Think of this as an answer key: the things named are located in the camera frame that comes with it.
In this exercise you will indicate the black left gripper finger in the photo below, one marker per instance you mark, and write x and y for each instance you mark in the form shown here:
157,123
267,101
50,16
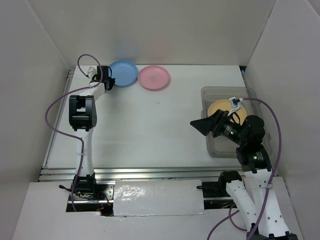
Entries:
109,72
109,83

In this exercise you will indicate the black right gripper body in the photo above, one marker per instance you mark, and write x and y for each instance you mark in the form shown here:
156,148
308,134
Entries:
229,128

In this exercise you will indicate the blue plastic plate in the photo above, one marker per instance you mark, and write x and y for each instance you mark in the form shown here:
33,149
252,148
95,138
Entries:
124,72

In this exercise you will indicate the orange plastic plate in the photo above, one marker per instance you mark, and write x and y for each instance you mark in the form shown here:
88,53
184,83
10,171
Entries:
224,105

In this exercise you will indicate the pink plastic plate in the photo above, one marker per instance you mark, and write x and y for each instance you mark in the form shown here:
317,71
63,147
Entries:
153,77

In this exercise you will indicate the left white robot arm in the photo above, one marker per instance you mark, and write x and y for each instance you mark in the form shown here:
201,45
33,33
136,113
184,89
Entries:
83,118

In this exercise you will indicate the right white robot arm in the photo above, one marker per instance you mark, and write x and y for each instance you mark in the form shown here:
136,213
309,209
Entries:
254,197

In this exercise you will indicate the clear plastic bin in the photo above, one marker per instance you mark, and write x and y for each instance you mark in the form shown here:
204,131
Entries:
221,147

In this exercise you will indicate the white foam cover panel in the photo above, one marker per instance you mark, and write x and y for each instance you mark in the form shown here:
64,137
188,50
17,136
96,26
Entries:
157,198

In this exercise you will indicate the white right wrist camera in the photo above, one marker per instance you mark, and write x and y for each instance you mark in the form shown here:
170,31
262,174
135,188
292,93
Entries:
236,105

